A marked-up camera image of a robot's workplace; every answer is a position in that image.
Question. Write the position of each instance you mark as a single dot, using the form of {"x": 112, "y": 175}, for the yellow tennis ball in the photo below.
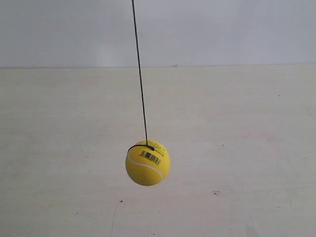
{"x": 147, "y": 163}

